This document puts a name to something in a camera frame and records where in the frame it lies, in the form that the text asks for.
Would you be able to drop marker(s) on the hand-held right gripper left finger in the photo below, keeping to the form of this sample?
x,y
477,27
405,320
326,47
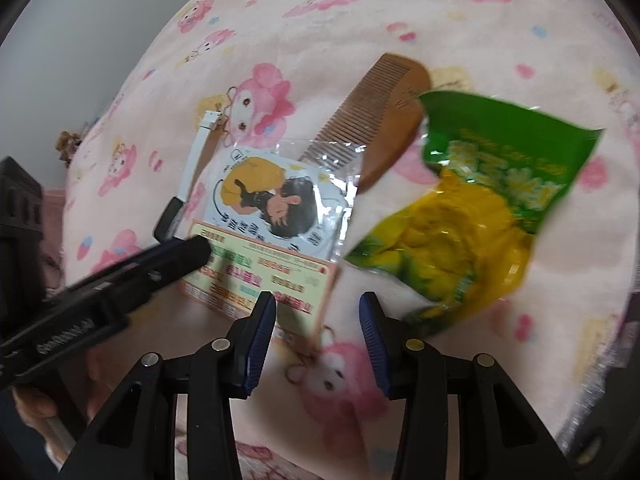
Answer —
x,y
261,345

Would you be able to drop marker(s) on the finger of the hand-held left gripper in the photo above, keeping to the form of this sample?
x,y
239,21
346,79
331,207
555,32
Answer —
x,y
165,265

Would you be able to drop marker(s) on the wooden comb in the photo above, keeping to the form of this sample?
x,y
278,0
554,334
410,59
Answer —
x,y
395,110

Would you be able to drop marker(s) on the pink cartoon printed blanket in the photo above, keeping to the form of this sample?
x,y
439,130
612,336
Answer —
x,y
350,25

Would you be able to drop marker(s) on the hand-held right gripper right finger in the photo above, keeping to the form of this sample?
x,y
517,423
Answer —
x,y
374,345

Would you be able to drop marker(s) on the cartoon sticker card pack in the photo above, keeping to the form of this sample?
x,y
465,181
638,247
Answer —
x,y
272,205

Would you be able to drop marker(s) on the green and yellow snack bag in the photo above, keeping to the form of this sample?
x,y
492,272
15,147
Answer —
x,y
450,220

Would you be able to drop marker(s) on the small brown plush toy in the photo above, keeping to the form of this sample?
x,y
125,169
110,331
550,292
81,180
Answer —
x,y
68,146

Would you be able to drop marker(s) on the white smartwatch with black face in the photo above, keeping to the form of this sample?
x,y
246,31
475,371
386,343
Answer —
x,y
200,160

